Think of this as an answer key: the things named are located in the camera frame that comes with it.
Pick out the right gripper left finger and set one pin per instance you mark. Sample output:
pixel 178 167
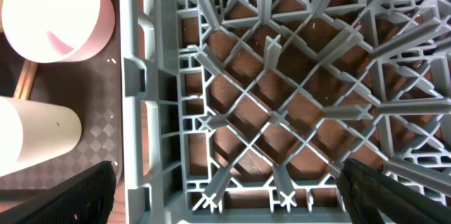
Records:
pixel 87 197

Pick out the white green cup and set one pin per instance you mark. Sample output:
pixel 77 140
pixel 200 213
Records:
pixel 34 132

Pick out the wooden chopstick right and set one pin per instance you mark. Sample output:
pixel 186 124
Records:
pixel 26 80

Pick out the grey dishwasher rack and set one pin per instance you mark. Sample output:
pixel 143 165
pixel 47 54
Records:
pixel 244 111

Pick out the brown plastic serving tray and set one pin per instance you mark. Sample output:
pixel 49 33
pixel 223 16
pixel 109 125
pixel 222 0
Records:
pixel 92 88

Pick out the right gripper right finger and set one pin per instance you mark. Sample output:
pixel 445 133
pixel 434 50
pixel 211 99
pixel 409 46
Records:
pixel 367 194

